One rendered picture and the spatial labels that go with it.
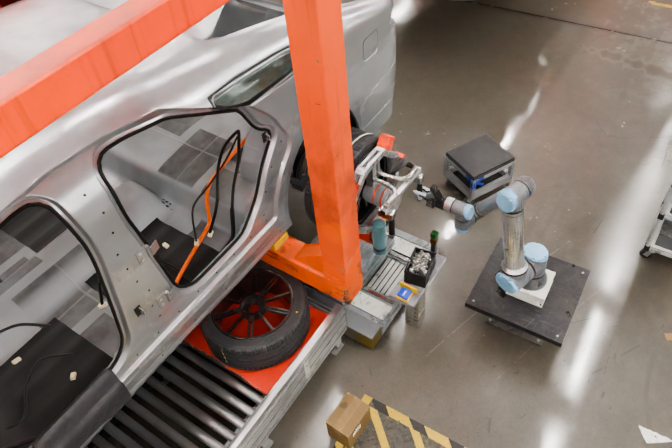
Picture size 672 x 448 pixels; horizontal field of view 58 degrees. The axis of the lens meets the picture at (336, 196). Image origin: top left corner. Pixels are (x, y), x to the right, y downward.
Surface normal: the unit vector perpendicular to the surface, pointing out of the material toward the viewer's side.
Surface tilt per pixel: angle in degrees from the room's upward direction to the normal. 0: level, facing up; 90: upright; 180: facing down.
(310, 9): 90
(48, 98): 90
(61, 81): 90
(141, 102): 36
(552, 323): 0
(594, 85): 0
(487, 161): 0
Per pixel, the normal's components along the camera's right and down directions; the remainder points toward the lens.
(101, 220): 0.77, 0.17
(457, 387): -0.07, -0.70
